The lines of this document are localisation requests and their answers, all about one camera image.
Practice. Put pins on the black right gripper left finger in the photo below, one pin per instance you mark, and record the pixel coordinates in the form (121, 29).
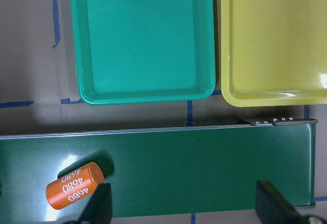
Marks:
(99, 208)

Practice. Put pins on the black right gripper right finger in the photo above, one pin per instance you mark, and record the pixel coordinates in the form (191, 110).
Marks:
(271, 207)

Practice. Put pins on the orange cylinder marked 4680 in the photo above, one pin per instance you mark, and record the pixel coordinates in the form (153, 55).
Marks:
(74, 186)

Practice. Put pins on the green conveyor belt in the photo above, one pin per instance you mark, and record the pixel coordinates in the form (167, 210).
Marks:
(161, 171)

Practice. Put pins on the green plastic tray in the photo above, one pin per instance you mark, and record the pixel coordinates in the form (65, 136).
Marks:
(144, 51)

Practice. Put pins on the yellow plastic tray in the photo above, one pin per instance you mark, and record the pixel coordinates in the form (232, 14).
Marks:
(273, 52)

